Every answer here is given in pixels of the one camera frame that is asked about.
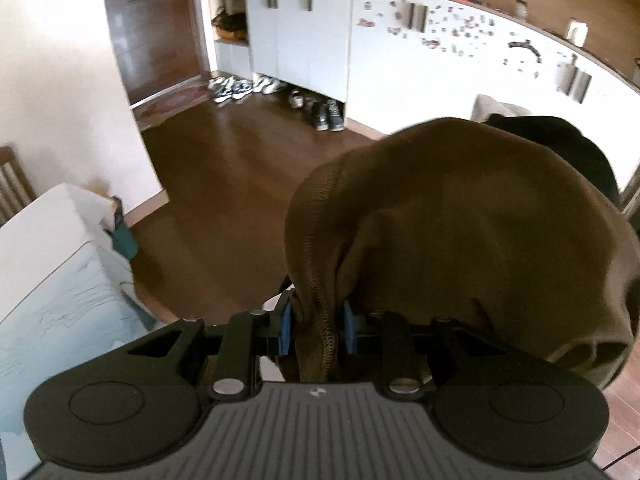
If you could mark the black shoe pair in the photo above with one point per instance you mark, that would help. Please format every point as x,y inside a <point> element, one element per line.
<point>327,116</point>

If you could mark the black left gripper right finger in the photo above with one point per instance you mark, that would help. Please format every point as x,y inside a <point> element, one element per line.
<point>495,402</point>

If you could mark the brown wooden door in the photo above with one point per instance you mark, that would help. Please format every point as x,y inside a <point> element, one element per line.
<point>155,44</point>

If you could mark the white blue table cloth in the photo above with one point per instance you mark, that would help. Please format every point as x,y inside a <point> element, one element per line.
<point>67,296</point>

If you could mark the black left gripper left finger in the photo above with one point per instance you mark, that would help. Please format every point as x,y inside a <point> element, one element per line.
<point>141,402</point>

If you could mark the reddish door mat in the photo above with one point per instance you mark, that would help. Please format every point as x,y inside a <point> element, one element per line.
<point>156,110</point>

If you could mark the white cabinet run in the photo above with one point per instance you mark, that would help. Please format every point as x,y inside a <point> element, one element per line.
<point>395,63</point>

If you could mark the wooden slatted chair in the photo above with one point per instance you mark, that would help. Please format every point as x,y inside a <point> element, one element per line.
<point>16,191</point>

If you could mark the brown garment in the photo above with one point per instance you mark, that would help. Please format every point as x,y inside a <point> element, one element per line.
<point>511,225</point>

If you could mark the white sneakers pile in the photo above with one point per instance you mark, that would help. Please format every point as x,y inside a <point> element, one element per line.
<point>224,89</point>

